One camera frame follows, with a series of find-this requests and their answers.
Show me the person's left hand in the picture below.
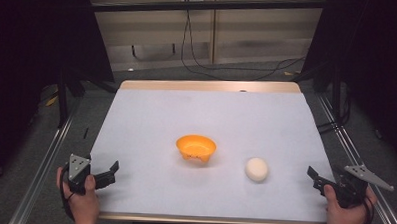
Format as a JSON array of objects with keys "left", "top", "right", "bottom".
[{"left": 55, "top": 166, "right": 102, "bottom": 224}]

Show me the person's right hand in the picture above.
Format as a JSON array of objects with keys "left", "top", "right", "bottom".
[{"left": 322, "top": 183, "right": 379, "bottom": 224}]

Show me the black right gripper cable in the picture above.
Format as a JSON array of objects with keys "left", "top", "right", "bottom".
[{"left": 356, "top": 194, "right": 376, "bottom": 224}]

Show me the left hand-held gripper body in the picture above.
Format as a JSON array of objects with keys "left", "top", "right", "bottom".
[{"left": 66, "top": 152, "right": 93, "bottom": 196}]

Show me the white table cloth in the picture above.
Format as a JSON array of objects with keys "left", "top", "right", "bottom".
[{"left": 87, "top": 84, "right": 339, "bottom": 224}]

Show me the short black hanging cable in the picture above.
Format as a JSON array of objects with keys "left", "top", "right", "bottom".
[{"left": 130, "top": 41, "right": 177, "bottom": 63}]

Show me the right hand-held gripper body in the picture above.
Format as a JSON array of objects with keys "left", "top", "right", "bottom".
[{"left": 330, "top": 163, "right": 396, "bottom": 211}]

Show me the orange plastic bowl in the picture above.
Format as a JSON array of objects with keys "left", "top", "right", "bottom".
[{"left": 175, "top": 133, "right": 218, "bottom": 164}]

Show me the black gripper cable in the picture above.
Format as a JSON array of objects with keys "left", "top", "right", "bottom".
[
  {"left": 58, "top": 162, "right": 78, "bottom": 222},
  {"left": 356, "top": 194, "right": 376, "bottom": 224}
]

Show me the white round bun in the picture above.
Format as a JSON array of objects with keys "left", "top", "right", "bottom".
[{"left": 244, "top": 156, "right": 270, "bottom": 183}]

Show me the black metal stand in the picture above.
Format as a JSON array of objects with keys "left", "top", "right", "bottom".
[
  {"left": 329, "top": 60, "right": 346, "bottom": 126},
  {"left": 54, "top": 65, "right": 72, "bottom": 130}
]

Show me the yellow floor tape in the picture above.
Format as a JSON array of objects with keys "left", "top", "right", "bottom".
[{"left": 45, "top": 94, "right": 59, "bottom": 108}]

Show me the silver metal floor rail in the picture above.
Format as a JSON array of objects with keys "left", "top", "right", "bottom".
[
  {"left": 312, "top": 92, "right": 397, "bottom": 224},
  {"left": 7, "top": 94, "right": 83, "bottom": 224}
]

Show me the black horizontal bar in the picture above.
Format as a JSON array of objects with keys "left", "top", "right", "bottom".
[{"left": 89, "top": 0, "right": 327, "bottom": 21}]

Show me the black curtain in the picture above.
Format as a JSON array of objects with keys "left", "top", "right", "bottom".
[
  {"left": 0, "top": 0, "right": 118, "bottom": 197},
  {"left": 290, "top": 0, "right": 397, "bottom": 167}
]

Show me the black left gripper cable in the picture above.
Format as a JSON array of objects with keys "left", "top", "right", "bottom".
[{"left": 58, "top": 162, "right": 78, "bottom": 222}]

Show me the long black floor cable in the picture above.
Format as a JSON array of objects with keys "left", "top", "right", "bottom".
[{"left": 179, "top": 9, "right": 308, "bottom": 84}]

